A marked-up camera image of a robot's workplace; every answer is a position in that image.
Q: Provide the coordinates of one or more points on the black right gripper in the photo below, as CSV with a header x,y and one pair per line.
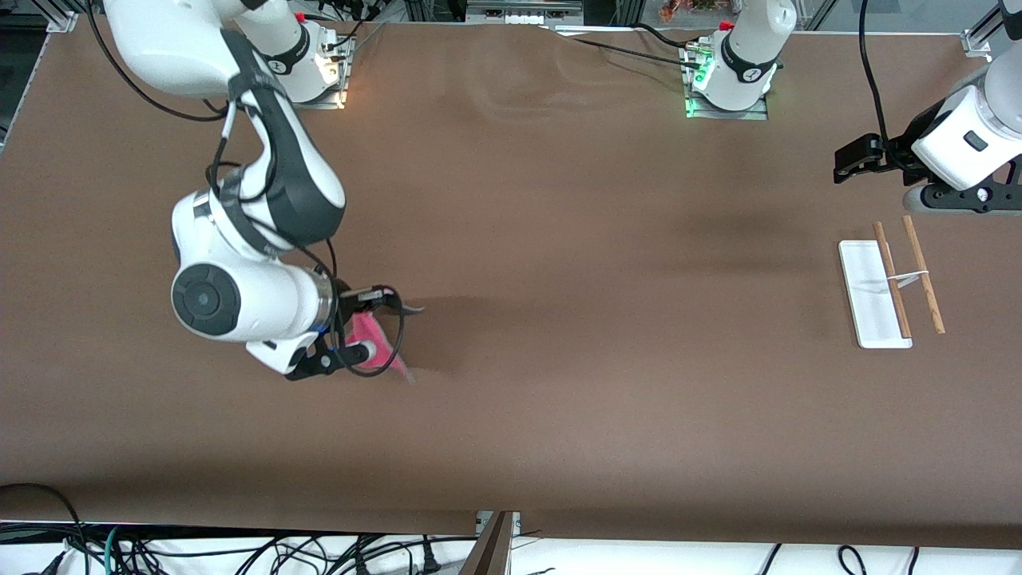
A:
x,y
343,294

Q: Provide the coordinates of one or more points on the white rack base tray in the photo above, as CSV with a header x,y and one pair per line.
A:
x,y
866,307

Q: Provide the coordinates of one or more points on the white power strip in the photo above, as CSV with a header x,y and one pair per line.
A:
x,y
523,12

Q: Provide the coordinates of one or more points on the brown table cover sheet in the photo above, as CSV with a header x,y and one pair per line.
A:
x,y
511,359

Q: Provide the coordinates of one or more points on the aluminium corner bracket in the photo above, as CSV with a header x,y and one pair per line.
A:
x,y
976,41

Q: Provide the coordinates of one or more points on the brown support post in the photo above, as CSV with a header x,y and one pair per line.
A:
x,y
491,555

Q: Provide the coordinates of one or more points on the aluminium frame profile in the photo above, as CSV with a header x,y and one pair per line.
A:
x,y
64,16

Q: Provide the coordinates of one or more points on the silver metal bracket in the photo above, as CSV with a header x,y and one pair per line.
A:
x,y
481,521

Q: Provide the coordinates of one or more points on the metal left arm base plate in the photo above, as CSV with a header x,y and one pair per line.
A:
x,y
750,114

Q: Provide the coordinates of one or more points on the pink towel with grey back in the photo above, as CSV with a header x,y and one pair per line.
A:
x,y
371,335

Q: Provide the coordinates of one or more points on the white rack connector piece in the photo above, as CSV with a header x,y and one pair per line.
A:
x,y
909,279

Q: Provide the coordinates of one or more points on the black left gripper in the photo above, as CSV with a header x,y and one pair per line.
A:
x,y
896,148

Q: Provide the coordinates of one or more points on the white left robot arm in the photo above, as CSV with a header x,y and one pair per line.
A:
x,y
958,148

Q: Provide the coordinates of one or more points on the orange background object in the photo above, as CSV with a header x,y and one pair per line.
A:
x,y
687,9

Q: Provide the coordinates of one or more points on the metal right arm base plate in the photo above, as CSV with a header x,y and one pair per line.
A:
x,y
331,102

